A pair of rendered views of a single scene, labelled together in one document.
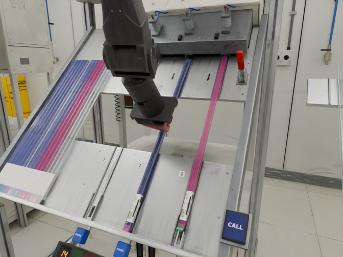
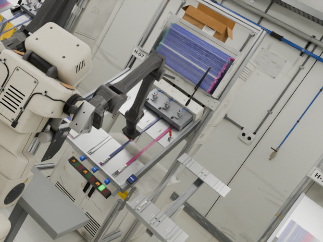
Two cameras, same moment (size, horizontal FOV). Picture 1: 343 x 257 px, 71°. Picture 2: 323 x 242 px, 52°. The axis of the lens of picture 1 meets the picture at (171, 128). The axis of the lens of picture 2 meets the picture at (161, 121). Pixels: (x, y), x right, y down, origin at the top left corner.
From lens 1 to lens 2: 147 cm
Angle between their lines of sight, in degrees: 2
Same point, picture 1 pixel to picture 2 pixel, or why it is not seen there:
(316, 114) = (247, 189)
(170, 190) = (119, 161)
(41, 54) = (88, 42)
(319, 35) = (277, 138)
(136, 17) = (138, 112)
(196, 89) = (152, 132)
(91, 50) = not seen: hidden behind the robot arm
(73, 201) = (84, 145)
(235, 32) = (179, 120)
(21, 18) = (92, 18)
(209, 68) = (163, 127)
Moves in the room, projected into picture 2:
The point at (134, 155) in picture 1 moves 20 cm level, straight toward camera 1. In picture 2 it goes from (114, 142) to (110, 154)
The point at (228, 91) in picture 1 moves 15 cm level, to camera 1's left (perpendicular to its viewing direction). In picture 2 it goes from (162, 140) to (142, 128)
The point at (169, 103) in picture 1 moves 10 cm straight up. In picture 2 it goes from (137, 133) to (145, 119)
